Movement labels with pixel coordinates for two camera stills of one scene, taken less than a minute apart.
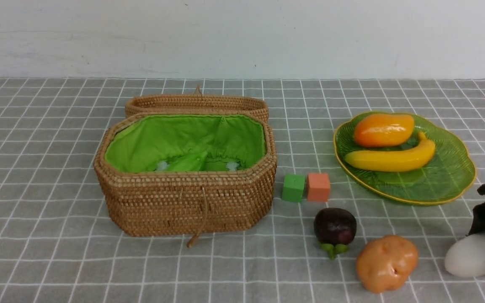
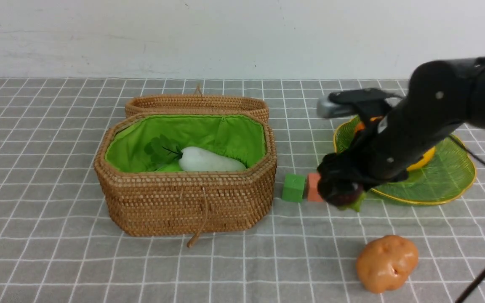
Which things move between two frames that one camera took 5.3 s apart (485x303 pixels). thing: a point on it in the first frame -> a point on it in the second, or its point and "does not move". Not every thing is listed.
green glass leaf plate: x=450 y=172 does not move
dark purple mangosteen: x=335 y=229 -> x=343 y=195
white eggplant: x=478 y=254 -> x=161 y=150
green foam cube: x=293 y=187 does not move
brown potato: x=386 y=264 does not move
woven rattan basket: x=184 y=174 does not move
